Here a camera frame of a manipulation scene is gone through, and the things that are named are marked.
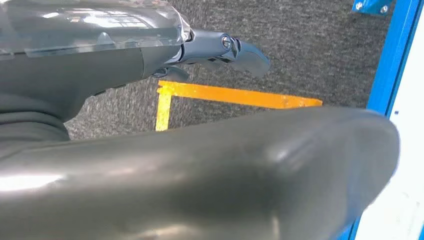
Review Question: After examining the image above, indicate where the blue metal shelf rack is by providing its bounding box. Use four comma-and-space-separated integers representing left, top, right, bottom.
337, 0, 424, 240

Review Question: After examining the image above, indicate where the yellow floor tape square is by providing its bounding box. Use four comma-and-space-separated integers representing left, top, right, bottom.
154, 80, 324, 132

